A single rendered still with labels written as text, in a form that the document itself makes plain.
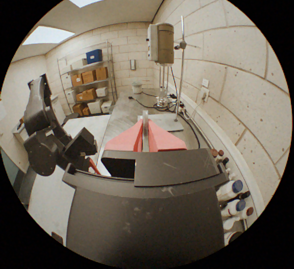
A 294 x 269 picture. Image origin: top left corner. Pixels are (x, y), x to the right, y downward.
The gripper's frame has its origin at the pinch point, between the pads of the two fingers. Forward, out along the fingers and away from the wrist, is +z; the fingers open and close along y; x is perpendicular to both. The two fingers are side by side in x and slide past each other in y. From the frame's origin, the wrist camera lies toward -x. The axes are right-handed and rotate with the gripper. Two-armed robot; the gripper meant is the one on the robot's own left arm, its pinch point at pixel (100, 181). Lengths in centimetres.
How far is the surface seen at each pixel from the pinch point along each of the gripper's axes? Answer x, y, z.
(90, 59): -30, 210, -103
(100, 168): 6.4, 14.4, 6.1
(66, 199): 27.4, 1.1, -1.0
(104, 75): -34, 209, -49
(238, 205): -26.8, -30.8, 22.8
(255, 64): -68, -17, -4
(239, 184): -32.6, -25.1, 22.3
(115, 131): -7.0, 37.8, 6.4
